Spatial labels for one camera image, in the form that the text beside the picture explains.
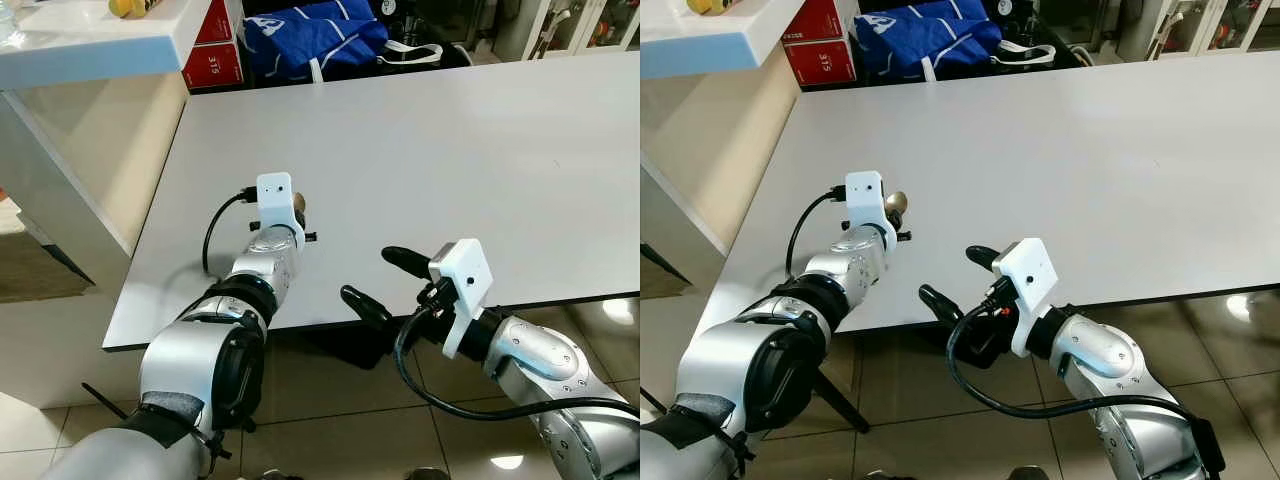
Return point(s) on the red box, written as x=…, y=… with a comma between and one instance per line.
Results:
x=215, y=20
x=212, y=66
x=822, y=64
x=815, y=20

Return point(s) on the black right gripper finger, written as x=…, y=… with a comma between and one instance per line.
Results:
x=940, y=303
x=365, y=306
x=405, y=261
x=982, y=257

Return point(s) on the blue fabric bag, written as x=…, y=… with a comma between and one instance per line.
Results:
x=315, y=40
x=930, y=40

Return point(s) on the bronze spoon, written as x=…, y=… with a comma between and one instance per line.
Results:
x=896, y=208
x=301, y=208

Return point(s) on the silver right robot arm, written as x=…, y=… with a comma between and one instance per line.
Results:
x=1100, y=360
x=545, y=370

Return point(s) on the black stand leg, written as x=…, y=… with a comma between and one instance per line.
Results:
x=103, y=400
x=842, y=400

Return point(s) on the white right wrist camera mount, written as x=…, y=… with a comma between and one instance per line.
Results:
x=465, y=270
x=1030, y=268

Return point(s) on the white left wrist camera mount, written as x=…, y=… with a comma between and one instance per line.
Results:
x=865, y=195
x=276, y=198

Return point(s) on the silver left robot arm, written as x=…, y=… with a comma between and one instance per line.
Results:
x=195, y=350
x=740, y=360

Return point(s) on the white counter shelf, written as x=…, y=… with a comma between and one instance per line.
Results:
x=710, y=40
x=90, y=45

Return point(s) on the glass front cabinet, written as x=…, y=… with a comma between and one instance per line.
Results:
x=570, y=25
x=1200, y=25

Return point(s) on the dark brown floor mat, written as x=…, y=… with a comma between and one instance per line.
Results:
x=40, y=270
x=660, y=275

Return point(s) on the yellow round object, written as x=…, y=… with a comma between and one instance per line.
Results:
x=710, y=6
x=130, y=7

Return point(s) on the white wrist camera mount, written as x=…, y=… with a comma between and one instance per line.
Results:
x=1030, y=268
x=865, y=195
x=276, y=198
x=465, y=270

